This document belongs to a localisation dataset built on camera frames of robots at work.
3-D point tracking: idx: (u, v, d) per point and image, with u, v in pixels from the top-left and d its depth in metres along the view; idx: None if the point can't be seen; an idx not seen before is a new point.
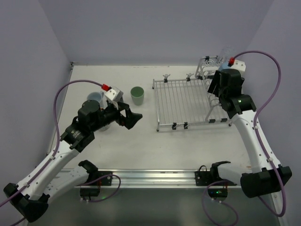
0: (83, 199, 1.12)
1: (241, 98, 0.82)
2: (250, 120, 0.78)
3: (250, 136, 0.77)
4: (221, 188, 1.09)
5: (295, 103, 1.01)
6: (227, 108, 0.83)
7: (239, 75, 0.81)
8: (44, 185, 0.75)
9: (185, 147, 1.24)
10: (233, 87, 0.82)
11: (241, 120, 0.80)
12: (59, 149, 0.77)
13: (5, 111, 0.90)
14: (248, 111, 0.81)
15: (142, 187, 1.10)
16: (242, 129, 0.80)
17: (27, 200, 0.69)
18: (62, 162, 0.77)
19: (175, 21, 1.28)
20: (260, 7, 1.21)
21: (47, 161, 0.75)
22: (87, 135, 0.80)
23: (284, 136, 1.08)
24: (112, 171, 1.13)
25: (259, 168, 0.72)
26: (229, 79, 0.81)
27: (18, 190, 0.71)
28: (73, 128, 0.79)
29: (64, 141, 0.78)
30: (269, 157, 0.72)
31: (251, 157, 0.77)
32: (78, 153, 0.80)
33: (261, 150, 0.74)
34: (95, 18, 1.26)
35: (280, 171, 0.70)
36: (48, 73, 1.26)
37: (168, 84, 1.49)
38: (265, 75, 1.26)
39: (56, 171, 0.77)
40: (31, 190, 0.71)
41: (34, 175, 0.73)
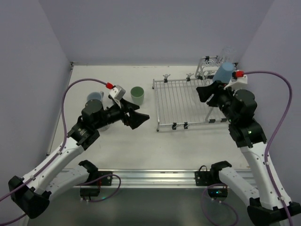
0: (83, 199, 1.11)
1: (252, 128, 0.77)
2: (261, 154, 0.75)
3: (260, 171, 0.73)
4: (221, 188, 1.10)
5: (295, 102, 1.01)
6: (236, 137, 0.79)
7: (255, 103, 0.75)
8: (49, 180, 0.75)
9: (185, 147, 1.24)
10: (246, 116, 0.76)
11: (250, 152, 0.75)
12: (66, 145, 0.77)
13: (5, 111, 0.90)
14: (258, 143, 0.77)
15: (142, 188, 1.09)
16: (252, 162, 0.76)
17: (32, 193, 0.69)
18: (68, 157, 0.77)
19: (175, 21, 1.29)
20: (260, 7, 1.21)
21: (53, 156, 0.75)
22: (92, 134, 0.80)
23: (285, 136, 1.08)
24: (112, 171, 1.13)
25: (270, 206, 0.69)
26: (244, 109, 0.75)
27: (24, 182, 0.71)
28: (78, 126, 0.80)
29: (71, 137, 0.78)
30: (280, 196, 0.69)
31: (261, 191, 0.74)
32: (83, 150, 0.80)
33: (272, 188, 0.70)
34: (95, 18, 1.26)
35: (290, 209, 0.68)
36: (48, 72, 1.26)
37: (168, 84, 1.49)
38: (265, 74, 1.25)
39: (61, 167, 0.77)
40: (36, 183, 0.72)
41: (41, 169, 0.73)
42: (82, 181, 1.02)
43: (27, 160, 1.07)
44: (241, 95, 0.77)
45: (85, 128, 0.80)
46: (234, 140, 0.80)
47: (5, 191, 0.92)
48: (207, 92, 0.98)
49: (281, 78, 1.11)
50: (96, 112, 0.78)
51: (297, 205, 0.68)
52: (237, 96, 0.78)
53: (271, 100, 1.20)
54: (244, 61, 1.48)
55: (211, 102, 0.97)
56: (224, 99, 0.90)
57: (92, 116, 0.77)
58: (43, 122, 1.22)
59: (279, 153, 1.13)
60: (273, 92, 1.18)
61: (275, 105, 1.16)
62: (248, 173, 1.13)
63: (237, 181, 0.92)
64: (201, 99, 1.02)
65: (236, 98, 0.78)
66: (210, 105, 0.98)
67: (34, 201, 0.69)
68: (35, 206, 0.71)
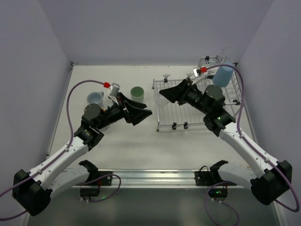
0: (83, 199, 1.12)
1: (222, 115, 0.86)
2: (235, 131, 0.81)
3: (241, 145, 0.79)
4: (221, 188, 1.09)
5: (295, 103, 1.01)
6: (211, 127, 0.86)
7: (222, 95, 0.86)
8: (53, 176, 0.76)
9: (184, 147, 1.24)
10: (217, 107, 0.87)
11: (226, 133, 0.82)
12: (73, 144, 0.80)
13: (6, 111, 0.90)
14: (230, 124, 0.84)
15: (143, 187, 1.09)
16: (231, 141, 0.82)
17: (39, 185, 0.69)
18: (74, 156, 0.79)
19: (175, 20, 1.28)
20: (260, 7, 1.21)
21: (60, 153, 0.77)
22: (97, 135, 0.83)
23: (285, 137, 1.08)
24: (112, 171, 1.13)
25: (261, 171, 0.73)
26: (215, 101, 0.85)
27: (31, 175, 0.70)
28: (83, 127, 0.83)
29: (77, 137, 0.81)
30: (265, 158, 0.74)
31: (250, 163, 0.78)
32: (88, 150, 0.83)
33: (256, 154, 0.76)
34: (95, 18, 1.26)
35: (281, 166, 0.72)
36: (48, 73, 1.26)
37: (168, 84, 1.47)
38: (265, 74, 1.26)
39: (66, 165, 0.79)
40: (43, 177, 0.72)
41: (48, 164, 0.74)
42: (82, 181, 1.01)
43: (27, 160, 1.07)
44: (210, 91, 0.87)
45: (90, 128, 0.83)
46: (210, 130, 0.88)
47: (5, 191, 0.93)
48: (178, 92, 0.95)
49: (281, 78, 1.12)
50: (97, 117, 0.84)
51: (284, 161, 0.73)
52: (207, 92, 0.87)
53: (271, 100, 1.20)
54: (244, 61, 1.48)
55: (181, 100, 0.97)
56: (193, 96, 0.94)
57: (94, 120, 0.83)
58: (44, 122, 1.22)
59: (279, 153, 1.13)
60: (273, 93, 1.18)
61: (275, 105, 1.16)
62: None
63: (234, 171, 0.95)
64: (172, 100, 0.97)
65: (206, 93, 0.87)
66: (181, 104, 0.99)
67: (39, 194, 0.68)
68: (40, 200, 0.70)
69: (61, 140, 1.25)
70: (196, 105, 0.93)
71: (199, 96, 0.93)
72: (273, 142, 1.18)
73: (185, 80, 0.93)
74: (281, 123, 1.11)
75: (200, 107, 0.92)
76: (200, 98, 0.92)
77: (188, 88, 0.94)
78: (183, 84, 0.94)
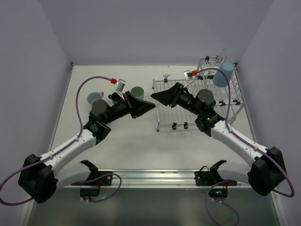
0: (83, 199, 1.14)
1: (212, 116, 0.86)
2: (224, 127, 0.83)
3: (230, 139, 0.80)
4: (221, 188, 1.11)
5: (295, 102, 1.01)
6: (202, 128, 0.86)
7: (213, 99, 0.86)
8: (62, 164, 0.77)
9: (184, 147, 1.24)
10: (208, 109, 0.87)
11: (216, 131, 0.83)
12: (83, 134, 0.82)
13: (6, 111, 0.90)
14: (218, 122, 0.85)
15: (143, 187, 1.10)
16: (221, 137, 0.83)
17: (50, 169, 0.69)
18: (83, 146, 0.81)
19: (175, 21, 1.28)
20: (260, 7, 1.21)
21: (71, 141, 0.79)
22: (104, 129, 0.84)
23: (284, 137, 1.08)
24: (112, 171, 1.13)
25: (252, 159, 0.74)
26: (206, 105, 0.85)
27: (42, 160, 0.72)
28: (91, 123, 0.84)
29: (86, 131, 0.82)
30: (254, 147, 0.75)
31: (242, 156, 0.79)
32: (95, 144, 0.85)
33: (246, 145, 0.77)
34: (95, 18, 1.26)
35: (270, 153, 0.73)
36: (48, 73, 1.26)
37: (168, 84, 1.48)
38: (265, 75, 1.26)
39: (75, 154, 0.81)
40: (54, 163, 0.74)
41: (59, 150, 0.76)
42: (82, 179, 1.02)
43: None
44: (202, 95, 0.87)
45: (98, 123, 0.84)
46: (202, 131, 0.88)
47: (6, 191, 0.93)
48: (171, 95, 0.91)
49: (280, 79, 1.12)
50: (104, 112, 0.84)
51: (273, 147, 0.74)
52: (199, 96, 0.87)
53: (271, 100, 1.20)
54: (245, 61, 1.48)
55: (174, 103, 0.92)
56: (185, 98, 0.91)
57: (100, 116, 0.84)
58: (44, 122, 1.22)
59: None
60: (273, 94, 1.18)
61: (275, 105, 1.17)
62: None
63: (231, 168, 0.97)
64: (165, 102, 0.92)
65: (198, 98, 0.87)
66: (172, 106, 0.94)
67: (49, 179, 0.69)
68: (47, 186, 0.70)
69: (61, 140, 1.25)
70: (189, 108, 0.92)
71: (191, 99, 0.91)
72: (273, 143, 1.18)
73: (177, 84, 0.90)
74: (281, 124, 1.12)
75: (192, 109, 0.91)
76: (192, 101, 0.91)
77: (181, 91, 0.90)
78: (177, 87, 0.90)
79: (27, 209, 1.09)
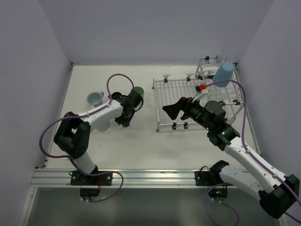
0: (83, 199, 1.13)
1: (225, 130, 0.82)
2: (241, 146, 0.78)
3: (247, 160, 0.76)
4: (221, 188, 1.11)
5: (295, 103, 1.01)
6: (215, 142, 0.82)
7: (222, 109, 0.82)
8: (95, 124, 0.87)
9: (184, 147, 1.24)
10: (219, 121, 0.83)
11: (232, 149, 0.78)
12: (112, 103, 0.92)
13: (6, 112, 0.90)
14: (234, 139, 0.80)
15: (143, 188, 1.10)
16: (237, 156, 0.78)
17: (88, 125, 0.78)
18: (112, 112, 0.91)
19: (175, 20, 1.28)
20: (260, 7, 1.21)
21: (103, 106, 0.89)
22: (129, 105, 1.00)
23: (285, 137, 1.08)
24: (112, 173, 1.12)
25: (271, 187, 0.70)
26: (217, 116, 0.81)
27: (80, 116, 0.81)
28: (118, 96, 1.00)
29: (115, 100, 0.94)
30: (273, 174, 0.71)
31: (257, 179, 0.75)
32: (118, 114, 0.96)
33: (264, 169, 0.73)
34: (95, 18, 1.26)
35: (289, 181, 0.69)
36: (47, 72, 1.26)
37: (168, 84, 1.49)
38: (265, 75, 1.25)
39: (104, 119, 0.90)
40: (91, 120, 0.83)
41: (93, 111, 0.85)
42: (87, 171, 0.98)
43: (28, 160, 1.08)
44: (210, 106, 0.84)
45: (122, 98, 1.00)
46: (216, 145, 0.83)
47: (6, 191, 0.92)
48: (177, 110, 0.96)
49: (281, 79, 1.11)
50: (134, 99, 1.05)
51: (292, 175, 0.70)
52: (207, 108, 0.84)
53: (270, 101, 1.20)
54: (244, 61, 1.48)
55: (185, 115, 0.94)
56: (194, 110, 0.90)
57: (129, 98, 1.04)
58: (44, 122, 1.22)
59: (278, 154, 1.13)
60: (273, 95, 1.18)
61: (275, 106, 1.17)
62: None
63: (238, 176, 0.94)
64: (173, 117, 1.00)
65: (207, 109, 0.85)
66: (184, 119, 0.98)
67: (85, 133, 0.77)
68: (82, 141, 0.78)
69: None
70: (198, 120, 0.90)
71: (201, 111, 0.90)
72: (272, 143, 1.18)
73: (181, 99, 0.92)
74: (280, 125, 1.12)
75: (201, 122, 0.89)
76: (201, 114, 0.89)
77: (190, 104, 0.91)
78: (180, 101, 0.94)
79: (27, 209, 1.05)
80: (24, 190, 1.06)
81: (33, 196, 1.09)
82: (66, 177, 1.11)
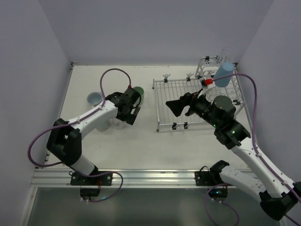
0: (83, 199, 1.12)
1: (235, 128, 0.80)
2: (251, 149, 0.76)
3: (257, 164, 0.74)
4: (221, 188, 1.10)
5: (295, 103, 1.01)
6: (224, 141, 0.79)
7: (232, 106, 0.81)
8: (88, 128, 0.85)
9: (184, 147, 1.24)
10: (228, 118, 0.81)
11: (242, 150, 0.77)
12: (105, 105, 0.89)
13: (6, 111, 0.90)
14: (244, 139, 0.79)
15: (143, 188, 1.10)
16: (246, 158, 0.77)
17: (78, 133, 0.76)
18: (105, 115, 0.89)
19: (174, 20, 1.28)
20: (260, 7, 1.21)
21: (95, 109, 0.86)
22: (126, 103, 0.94)
23: (285, 137, 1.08)
24: (112, 173, 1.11)
25: (278, 194, 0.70)
26: (226, 113, 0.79)
27: (70, 123, 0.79)
28: (113, 95, 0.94)
29: (109, 101, 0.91)
30: (283, 181, 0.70)
31: (265, 183, 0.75)
32: (114, 115, 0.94)
33: (273, 175, 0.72)
34: (95, 19, 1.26)
35: (297, 189, 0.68)
36: (48, 72, 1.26)
37: (168, 84, 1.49)
38: (265, 75, 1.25)
39: (98, 122, 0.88)
40: (82, 126, 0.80)
41: (85, 116, 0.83)
42: (85, 172, 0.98)
43: (28, 160, 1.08)
44: (219, 102, 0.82)
45: (118, 97, 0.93)
46: (223, 143, 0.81)
47: (6, 191, 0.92)
48: (182, 106, 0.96)
49: (281, 79, 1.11)
50: (131, 96, 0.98)
51: None
52: (216, 103, 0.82)
53: (271, 100, 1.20)
54: (245, 61, 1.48)
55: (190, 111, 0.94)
56: (201, 107, 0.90)
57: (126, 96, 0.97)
58: (44, 122, 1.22)
59: (279, 154, 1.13)
60: (273, 95, 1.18)
61: (275, 106, 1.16)
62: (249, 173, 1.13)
63: (238, 177, 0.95)
64: (176, 114, 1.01)
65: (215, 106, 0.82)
66: (189, 114, 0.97)
67: (76, 141, 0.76)
68: (74, 149, 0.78)
69: None
70: (205, 117, 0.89)
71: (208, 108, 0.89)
72: (272, 143, 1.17)
73: (185, 95, 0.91)
74: (280, 125, 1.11)
75: (208, 118, 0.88)
76: (208, 110, 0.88)
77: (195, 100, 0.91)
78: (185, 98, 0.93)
79: (27, 209, 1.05)
80: (24, 190, 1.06)
81: (33, 197, 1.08)
82: (66, 177, 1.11)
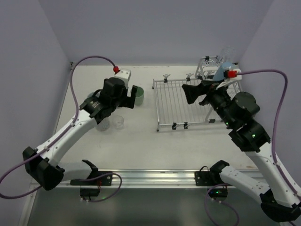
0: (83, 199, 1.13)
1: (256, 132, 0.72)
2: (270, 156, 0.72)
3: (273, 173, 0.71)
4: (221, 188, 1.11)
5: (295, 103, 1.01)
6: (241, 143, 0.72)
7: (255, 107, 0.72)
8: (62, 152, 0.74)
9: (184, 147, 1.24)
10: (248, 119, 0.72)
11: (260, 157, 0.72)
12: (79, 118, 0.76)
13: (6, 111, 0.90)
14: (264, 145, 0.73)
15: (143, 188, 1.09)
16: (262, 165, 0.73)
17: (47, 163, 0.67)
18: (81, 130, 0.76)
19: (174, 20, 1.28)
20: (260, 7, 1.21)
21: (67, 128, 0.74)
22: (106, 107, 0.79)
23: (285, 137, 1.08)
24: (112, 171, 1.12)
25: (289, 205, 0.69)
26: (248, 113, 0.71)
27: (37, 153, 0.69)
28: (90, 100, 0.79)
29: (83, 109, 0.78)
30: (296, 192, 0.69)
31: (275, 191, 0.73)
32: (97, 123, 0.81)
33: (287, 186, 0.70)
34: (95, 19, 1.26)
35: None
36: (47, 72, 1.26)
37: (168, 84, 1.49)
38: (265, 75, 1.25)
39: (73, 140, 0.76)
40: (51, 155, 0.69)
41: (54, 140, 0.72)
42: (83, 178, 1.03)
43: None
44: (241, 100, 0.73)
45: (95, 101, 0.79)
46: (239, 146, 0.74)
47: (5, 191, 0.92)
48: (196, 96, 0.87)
49: (281, 79, 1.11)
50: (111, 93, 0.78)
51: None
52: (237, 101, 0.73)
53: (271, 100, 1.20)
54: (245, 61, 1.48)
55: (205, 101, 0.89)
56: (218, 99, 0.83)
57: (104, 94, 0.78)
58: (43, 123, 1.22)
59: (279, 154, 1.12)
60: (272, 95, 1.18)
61: (274, 106, 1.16)
62: (249, 173, 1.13)
63: (239, 178, 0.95)
64: (189, 102, 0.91)
65: (236, 103, 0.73)
66: (203, 104, 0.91)
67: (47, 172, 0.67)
68: (50, 179, 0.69)
69: None
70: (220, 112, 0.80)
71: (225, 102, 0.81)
72: None
73: (202, 84, 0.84)
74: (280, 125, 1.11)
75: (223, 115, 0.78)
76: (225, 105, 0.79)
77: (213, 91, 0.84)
78: (201, 86, 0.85)
79: (26, 209, 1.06)
80: (24, 190, 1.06)
81: (33, 197, 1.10)
82: None
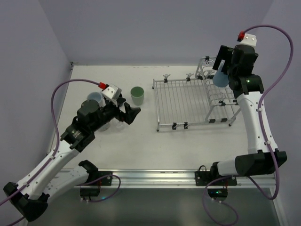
0: (83, 199, 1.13)
1: (251, 79, 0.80)
2: (255, 102, 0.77)
3: (252, 117, 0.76)
4: (221, 188, 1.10)
5: (295, 103, 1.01)
6: (233, 87, 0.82)
7: (254, 54, 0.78)
8: (44, 185, 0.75)
9: (184, 147, 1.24)
10: (245, 65, 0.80)
11: (246, 100, 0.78)
12: (59, 149, 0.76)
13: (6, 112, 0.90)
14: (255, 92, 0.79)
15: (143, 187, 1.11)
16: (245, 110, 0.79)
17: (27, 199, 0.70)
18: (62, 161, 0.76)
19: (175, 21, 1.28)
20: (260, 6, 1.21)
21: (47, 161, 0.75)
22: (87, 135, 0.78)
23: (285, 137, 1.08)
24: (112, 171, 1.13)
25: (255, 149, 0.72)
26: (241, 56, 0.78)
27: (18, 189, 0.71)
28: (72, 127, 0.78)
29: (64, 140, 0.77)
30: (267, 141, 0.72)
31: (249, 138, 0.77)
32: (79, 153, 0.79)
33: (260, 133, 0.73)
34: (95, 19, 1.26)
35: (275, 154, 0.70)
36: (47, 72, 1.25)
37: (168, 84, 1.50)
38: (267, 76, 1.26)
39: (54, 173, 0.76)
40: (30, 190, 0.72)
41: (34, 174, 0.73)
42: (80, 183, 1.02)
43: (28, 162, 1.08)
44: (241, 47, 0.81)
45: (76, 129, 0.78)
46: (233, 89, 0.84)
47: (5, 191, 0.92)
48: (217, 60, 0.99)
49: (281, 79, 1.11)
50: (87, 119, 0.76)
51: (282, 151, 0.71)
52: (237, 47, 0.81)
53: (272, 100, 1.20)
54: None
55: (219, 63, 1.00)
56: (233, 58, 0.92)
57: (82, 121, 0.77)
58: (44, 123, 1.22)
59: None
60: (273, 96, 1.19)
61: (274, 106, 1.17)
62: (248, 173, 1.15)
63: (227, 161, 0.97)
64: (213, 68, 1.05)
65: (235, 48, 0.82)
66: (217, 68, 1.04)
67: (27, 207, 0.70)
68: (33, 211, 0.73)
69: None
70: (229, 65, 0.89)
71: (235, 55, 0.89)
72: None
73: (222, 47, 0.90)
74: (280, 125, 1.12)
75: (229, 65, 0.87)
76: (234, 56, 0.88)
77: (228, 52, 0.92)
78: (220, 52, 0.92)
79: None
80: None
81: None
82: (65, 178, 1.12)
